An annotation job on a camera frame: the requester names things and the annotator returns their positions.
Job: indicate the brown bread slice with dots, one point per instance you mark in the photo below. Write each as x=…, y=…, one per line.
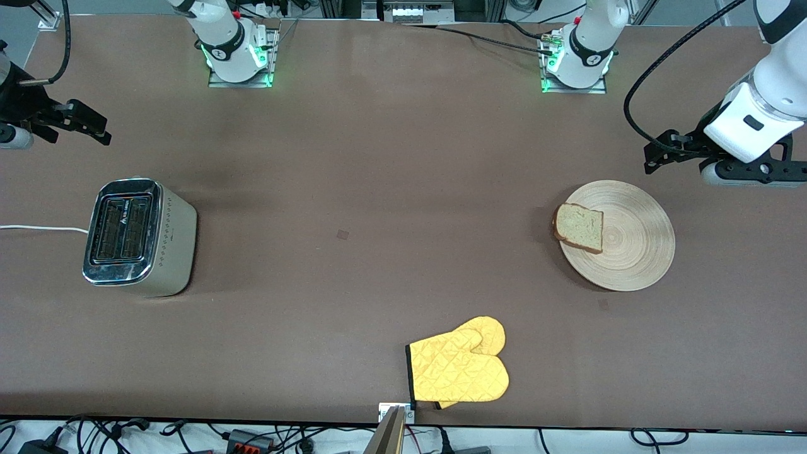
x=580, y=227

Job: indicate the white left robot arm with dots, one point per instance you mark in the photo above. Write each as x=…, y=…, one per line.
x=782, y=82

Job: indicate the aluminium camera post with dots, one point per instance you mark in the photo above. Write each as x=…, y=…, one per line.
x=388, y=435

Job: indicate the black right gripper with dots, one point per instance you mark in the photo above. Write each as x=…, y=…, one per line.
x=24, y=104

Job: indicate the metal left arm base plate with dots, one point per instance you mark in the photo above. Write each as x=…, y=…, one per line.
x=599, y=90

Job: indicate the round wooden plate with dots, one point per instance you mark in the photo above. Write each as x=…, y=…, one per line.
x=637, y=246

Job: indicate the black power adapter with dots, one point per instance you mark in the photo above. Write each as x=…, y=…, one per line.
x=38, y=448

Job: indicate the black orange connector box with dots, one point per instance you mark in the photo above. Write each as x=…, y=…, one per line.
x=249, y=439

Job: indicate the silver two-slot toaster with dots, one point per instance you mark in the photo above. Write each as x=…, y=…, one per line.
x=170, y=246

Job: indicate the grey power strip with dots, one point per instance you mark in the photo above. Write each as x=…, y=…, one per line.
x=410, y=11

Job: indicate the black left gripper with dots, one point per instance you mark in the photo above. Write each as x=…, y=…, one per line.
x=698, y=139

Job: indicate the yellow quilted oven mitt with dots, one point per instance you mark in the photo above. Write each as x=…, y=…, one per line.
x=488, y=331
x=460, y=372

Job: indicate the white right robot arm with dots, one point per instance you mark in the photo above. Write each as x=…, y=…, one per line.
x=220, y=38

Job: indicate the white post bracket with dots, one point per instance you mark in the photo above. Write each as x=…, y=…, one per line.
x=382, y=410

